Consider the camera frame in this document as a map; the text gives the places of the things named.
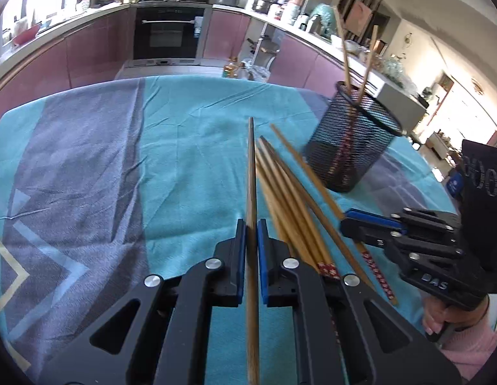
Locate teal mesh food cover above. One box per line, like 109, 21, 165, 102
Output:
309, 3, 337, 37

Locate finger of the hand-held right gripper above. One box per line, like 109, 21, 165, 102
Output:
347, 208, 462, 233
340, 221, 466, 262

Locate wooden chopstick red patterned end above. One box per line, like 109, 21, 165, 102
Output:
260, 135, 373, 288
333, 7, 357, 181
255, 156, 327, 275
246, 117, 260, 385
270, 124, 398, 306
347, 25, 380, 161
256, 145, 340, 280
255, 170, 299, 259

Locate teal and grey tablecloth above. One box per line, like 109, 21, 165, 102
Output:
0, 75, 458, 385

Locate white side cabinet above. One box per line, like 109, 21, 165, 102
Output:
375, 80, 430, 131

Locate person's right forearm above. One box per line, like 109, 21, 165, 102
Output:
441, 301, 497, 381

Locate clear glass container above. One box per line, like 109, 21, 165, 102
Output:
383, 58, 405, 81

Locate black built-in oven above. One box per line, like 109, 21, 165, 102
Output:
133, 6, 205, 61

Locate white plastic bag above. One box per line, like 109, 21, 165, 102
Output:
240, 59, 271, 83

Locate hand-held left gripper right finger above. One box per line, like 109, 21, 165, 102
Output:
257, 218, 462, 385

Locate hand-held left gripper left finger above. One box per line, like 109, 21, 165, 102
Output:
40, 218, 249, 385

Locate red bowl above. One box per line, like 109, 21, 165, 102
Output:
13, 24, 41, 46

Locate pink kitchen base cabinets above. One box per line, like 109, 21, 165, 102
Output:
0, 6, 353, 117

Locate person's right hand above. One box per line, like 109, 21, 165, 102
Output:
422, 295, 448, 335

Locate black mesh utensil holder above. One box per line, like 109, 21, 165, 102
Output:
302, 81, 405, 193

